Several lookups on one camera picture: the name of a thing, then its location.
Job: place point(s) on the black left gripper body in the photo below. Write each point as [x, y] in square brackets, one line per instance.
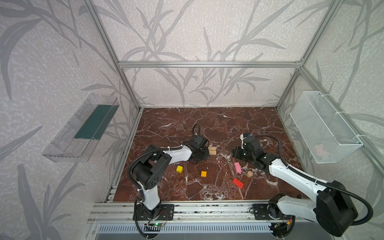
[198, 154]

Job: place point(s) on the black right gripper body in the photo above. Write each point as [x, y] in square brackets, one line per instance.
[241, 153]

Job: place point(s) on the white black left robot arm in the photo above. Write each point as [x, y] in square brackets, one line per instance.
[147, 170]

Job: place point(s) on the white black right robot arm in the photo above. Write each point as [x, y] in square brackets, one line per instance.
[328, 204]

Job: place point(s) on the pink rectangular block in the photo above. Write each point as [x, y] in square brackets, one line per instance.
[238, 167]

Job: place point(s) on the red flat block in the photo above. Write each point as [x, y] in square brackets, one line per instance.
[238, 183]

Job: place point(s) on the yellow cube front left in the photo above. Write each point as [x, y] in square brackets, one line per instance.
[179, 169]

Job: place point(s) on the pink item in basket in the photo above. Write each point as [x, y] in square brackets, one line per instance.
[321, 151]

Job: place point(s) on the white wire mesh basket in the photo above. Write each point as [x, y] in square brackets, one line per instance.
[320, 123]

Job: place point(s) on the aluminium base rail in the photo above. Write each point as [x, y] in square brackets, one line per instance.
[189, 212]

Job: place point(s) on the aluminium frame horizontal bar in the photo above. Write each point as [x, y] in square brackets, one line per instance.
[200, 64]

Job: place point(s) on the clear plastic wall bin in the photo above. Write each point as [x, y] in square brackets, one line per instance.
[79, 137]

